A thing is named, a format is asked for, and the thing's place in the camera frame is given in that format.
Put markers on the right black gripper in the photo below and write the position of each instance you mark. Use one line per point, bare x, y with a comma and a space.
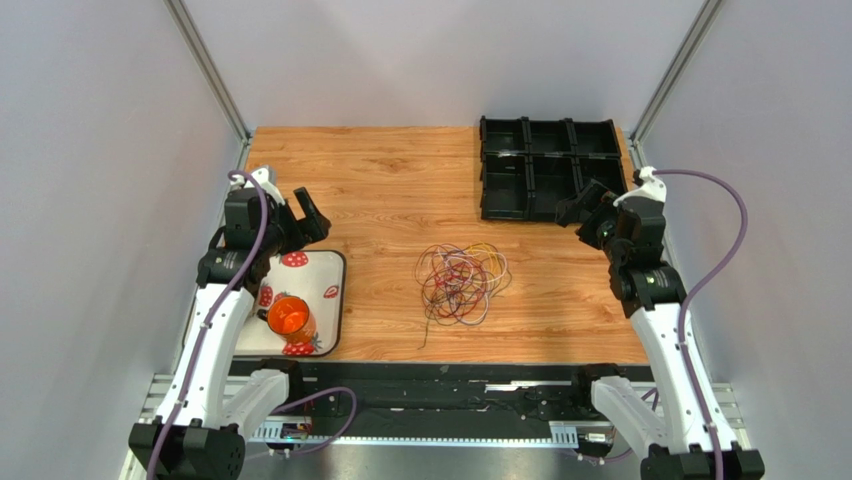
587, 207

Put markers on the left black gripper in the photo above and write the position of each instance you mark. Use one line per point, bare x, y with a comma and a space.
315, 226

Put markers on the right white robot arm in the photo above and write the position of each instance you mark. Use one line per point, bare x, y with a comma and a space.
691, 438

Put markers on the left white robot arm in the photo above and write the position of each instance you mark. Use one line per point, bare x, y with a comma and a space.
196, 432

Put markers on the strawberry pattern tray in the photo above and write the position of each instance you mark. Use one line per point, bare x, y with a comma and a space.
318, 277

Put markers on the black six-compartment bin organizer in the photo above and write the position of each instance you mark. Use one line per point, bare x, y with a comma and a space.
529, 166

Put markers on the orange transparent cup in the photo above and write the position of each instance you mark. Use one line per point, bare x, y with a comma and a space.
289, 317

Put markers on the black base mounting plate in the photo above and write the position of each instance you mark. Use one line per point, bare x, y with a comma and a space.
450, 400

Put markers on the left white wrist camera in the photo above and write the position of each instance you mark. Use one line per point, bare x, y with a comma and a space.
266, 177

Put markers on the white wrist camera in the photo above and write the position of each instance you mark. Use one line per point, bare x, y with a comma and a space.
266, 177
649, 185

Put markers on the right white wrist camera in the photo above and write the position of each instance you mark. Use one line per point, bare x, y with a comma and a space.
649, 185

